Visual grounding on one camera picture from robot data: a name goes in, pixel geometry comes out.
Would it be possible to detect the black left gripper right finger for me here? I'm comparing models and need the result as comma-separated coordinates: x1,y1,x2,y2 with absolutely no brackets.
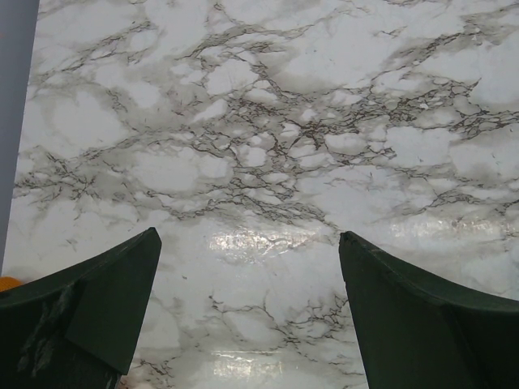
339,232,518,388

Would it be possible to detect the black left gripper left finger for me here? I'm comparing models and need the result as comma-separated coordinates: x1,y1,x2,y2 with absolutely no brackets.
1,228,161,388

